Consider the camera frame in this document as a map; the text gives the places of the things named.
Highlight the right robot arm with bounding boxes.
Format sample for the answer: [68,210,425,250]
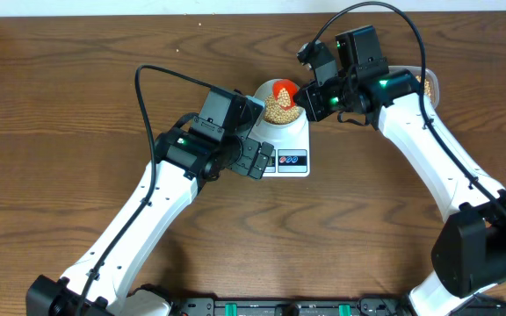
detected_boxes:
[293,25,506,315]

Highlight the pale grey round bowl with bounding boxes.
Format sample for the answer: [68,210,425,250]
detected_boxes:
[254,79,303,122]

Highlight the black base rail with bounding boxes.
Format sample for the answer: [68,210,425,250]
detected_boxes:
[164,296,506,316]

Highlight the red plastic measuring scoop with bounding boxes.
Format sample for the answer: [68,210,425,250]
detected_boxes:
[272,79,299,106]

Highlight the soybeans in scoop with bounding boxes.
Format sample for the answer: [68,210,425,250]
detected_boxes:
[275,88,294,111]

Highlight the soybeans in container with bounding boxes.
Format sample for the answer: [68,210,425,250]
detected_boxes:
[416,75,432,99]

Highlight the soybeans in bowl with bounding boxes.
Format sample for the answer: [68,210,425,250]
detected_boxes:
[264,95,300,125]

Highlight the clear plastic container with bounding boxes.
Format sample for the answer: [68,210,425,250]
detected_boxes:
[388,66,440,109]

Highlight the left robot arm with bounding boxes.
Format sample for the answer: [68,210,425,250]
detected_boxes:
[25,125,273,315]

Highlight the white digital kitchen scale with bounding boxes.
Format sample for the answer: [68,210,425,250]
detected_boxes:
[249,108,311,177]

